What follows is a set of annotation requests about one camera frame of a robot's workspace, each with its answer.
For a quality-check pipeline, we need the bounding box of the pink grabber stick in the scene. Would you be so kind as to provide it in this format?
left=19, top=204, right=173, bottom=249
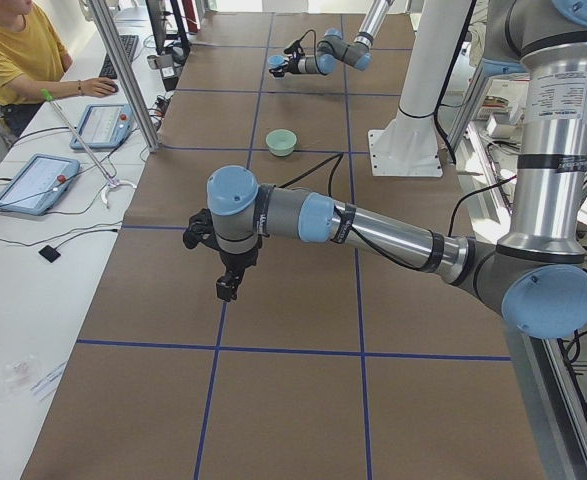
left=41, top=89, right=137, bottom=208

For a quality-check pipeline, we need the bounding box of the person in yellow shirt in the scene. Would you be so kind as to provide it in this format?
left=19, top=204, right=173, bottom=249
left=0, top=0, right=119, bottom=139

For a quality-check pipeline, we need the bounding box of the near teach pendant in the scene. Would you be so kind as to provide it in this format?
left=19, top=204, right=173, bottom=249
left=0, top=154, right=80, bottom=216

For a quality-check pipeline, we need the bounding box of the clear plastic bag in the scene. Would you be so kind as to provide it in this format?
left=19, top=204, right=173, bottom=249
left=2, top=354, right=41, bottom=394

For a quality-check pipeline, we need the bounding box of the aluminium frame post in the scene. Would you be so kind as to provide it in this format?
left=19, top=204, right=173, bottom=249
left=87, top=0, right=159, bottom=153

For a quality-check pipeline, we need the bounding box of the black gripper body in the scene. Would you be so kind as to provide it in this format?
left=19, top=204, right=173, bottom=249
left=213, top=239, right=261, bottom=280
left=278, top=55, right=301, bottom=75

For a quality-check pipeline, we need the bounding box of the black keyboard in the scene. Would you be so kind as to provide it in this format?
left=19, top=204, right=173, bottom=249
left=98, top=33, right=140, bottom=80

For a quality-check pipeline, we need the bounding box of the far teach pendant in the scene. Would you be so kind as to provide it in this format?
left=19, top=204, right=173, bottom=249
left=76, top=104, right=134, bottom=150

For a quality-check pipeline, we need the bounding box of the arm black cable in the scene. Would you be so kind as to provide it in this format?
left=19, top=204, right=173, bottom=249
left=292, top=28, right=324, bottom=56
left=272, top=152, right=517, bottom=271

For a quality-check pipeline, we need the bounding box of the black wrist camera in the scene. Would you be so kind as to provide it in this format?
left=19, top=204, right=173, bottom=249
left=182, top=208, right=219, bottom=250
left=283, top=40, right=304, bottom=56

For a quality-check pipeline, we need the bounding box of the person's right hand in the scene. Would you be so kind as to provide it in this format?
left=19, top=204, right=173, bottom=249
left=78, top=77, right=115, bottom=98

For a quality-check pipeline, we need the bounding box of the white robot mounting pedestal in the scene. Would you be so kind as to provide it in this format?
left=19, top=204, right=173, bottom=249
left=368, top=0, right=475, bottom=178

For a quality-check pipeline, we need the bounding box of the pale green ceramic bowl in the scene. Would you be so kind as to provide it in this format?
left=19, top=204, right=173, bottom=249
left=265, top=129, right=297, bottom=157

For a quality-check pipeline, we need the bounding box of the black computer monitor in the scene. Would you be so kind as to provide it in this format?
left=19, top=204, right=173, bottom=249
left=145, top=0, right=191, bottom=59

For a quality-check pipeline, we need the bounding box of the small black square pad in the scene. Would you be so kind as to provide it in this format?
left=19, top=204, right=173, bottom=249
left=38, top=245, right=61, bottom=263

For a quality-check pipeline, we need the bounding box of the teach pendant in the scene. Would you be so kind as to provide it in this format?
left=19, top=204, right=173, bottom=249
left=0, top=154, right=80, bottom=216
left=76, top=104, right=134, bottom=150

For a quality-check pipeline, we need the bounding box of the light blue plastic cup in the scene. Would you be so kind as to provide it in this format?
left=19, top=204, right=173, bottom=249
left=267, top=55, right=287, bottom=73

